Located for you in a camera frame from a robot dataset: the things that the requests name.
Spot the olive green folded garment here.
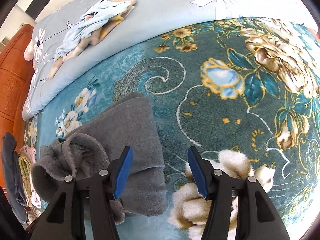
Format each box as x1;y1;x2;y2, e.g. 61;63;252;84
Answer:
18;154;32;206

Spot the pink folded garment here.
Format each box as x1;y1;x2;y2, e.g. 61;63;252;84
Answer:
20;145;42;209

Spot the dark navy folded garment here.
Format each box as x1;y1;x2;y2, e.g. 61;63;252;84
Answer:
2;132;28;224

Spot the teal floral bed blanket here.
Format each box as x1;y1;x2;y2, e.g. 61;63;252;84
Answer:
29;17;319;239

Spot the orange wooden headboard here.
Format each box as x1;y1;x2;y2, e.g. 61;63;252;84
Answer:
0;23;36;190

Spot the pink pillow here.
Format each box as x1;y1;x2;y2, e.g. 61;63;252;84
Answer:
24;40;34;61

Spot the beige yellow fleece garment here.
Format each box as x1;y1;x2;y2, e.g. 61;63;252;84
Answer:
47;0;138;79

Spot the light blue shirt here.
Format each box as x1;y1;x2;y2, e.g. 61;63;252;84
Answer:
54;0;133;61

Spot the light blue floral quilt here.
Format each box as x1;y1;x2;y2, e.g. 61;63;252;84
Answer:
22;0;317;120

